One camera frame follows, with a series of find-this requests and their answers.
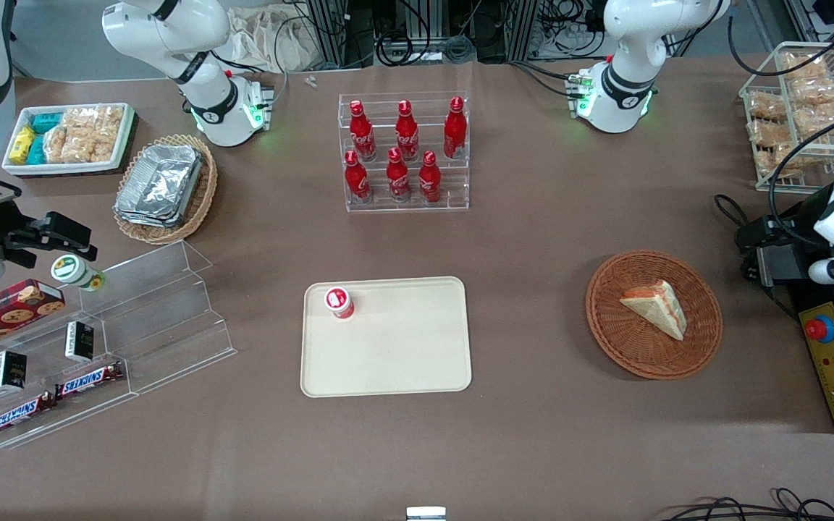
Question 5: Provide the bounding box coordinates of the triangle sandwich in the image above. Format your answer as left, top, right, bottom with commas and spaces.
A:
619, 280, 688, 342

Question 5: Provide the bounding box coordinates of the white rectangular plastic bin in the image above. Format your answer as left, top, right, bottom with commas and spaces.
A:
1, 102, 135, 177

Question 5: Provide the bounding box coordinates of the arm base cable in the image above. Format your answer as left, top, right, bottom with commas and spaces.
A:
211, 51, 289, 111
510, 59, 586, 99

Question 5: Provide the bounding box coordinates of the silver foil tray stack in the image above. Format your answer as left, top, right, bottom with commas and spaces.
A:
114, 144, 204, 229

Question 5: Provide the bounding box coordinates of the black metal appliance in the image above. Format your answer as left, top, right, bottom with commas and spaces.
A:
750, 185, 834, 308

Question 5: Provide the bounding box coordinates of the beige plastic tray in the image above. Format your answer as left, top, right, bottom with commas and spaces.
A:
300, 276, 473, 399

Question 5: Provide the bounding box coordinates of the light oval wicker basket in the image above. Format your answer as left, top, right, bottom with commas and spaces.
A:
113, 134, 219, 246

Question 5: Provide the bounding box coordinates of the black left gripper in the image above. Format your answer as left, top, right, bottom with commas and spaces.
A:
735, 185, 834, 252

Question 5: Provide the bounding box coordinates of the left arm base cable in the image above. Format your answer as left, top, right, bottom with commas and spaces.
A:
510, 59, 586, 99

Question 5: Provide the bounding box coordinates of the white cloth bag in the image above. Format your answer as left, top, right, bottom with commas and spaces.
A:
225, 4, 316, 73

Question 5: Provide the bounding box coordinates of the red plaid cookie box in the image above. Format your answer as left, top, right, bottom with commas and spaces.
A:
0, 279, 67, 360

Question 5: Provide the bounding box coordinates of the clear bagged pastry pack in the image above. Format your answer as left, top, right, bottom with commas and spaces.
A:
790, 76, 834, 106
749, 119, 794, 146
781, 52, 829, 80
754, 143, 803, 179
746, 90, 787, 121
793, 101, 834, 140

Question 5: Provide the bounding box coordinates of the yellow snack box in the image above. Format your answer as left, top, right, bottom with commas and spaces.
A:
10, 125, 36, 166

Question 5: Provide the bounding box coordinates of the black floor cable bundle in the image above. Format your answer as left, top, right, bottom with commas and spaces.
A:
660, 488, 834, 521

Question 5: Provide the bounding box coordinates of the green sunflower yogurt bottle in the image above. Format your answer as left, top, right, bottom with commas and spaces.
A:
51, 255, 106, 292

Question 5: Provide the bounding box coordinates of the black appliance power cable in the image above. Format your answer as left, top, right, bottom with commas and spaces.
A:
714, 194, 801, 319

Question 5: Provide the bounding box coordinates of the red yogurt drink bottle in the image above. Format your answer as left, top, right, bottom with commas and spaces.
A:
324, 287, 355, 320

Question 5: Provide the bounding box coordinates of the small black chocolate box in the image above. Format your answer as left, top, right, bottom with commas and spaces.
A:
0, 350, 28, 392
64, 321, 96, 363

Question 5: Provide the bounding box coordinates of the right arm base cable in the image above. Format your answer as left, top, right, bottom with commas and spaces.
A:
211, 51, 289, 111

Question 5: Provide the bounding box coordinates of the clear acrylic bottle rack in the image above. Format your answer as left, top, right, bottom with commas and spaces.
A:
337, 91, 471, 213

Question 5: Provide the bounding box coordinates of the grey metal plate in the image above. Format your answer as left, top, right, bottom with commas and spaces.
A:
754, 245, 823, 287

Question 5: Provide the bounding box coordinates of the clear acrylic stepped display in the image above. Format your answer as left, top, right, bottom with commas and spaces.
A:
0, 240, 238, 451

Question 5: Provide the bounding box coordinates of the brown round wicker basket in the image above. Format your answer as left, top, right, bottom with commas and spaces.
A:
586, 250, 724, 381

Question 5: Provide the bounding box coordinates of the red cola bottle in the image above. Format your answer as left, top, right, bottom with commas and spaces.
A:
395, 100, 419, 161
418, 150, 442, 203
387, 147, 412, 203
345, 150, 371, 204
350, 100, 376, 161
444, 96, 468, 159

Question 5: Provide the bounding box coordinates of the white wire rack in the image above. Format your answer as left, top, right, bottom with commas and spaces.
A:
739, 41, 834, 194

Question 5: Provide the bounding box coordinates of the Snickers chocolate bar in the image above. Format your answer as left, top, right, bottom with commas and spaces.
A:
0, 391, 57, 439
55, 361, 125, 401

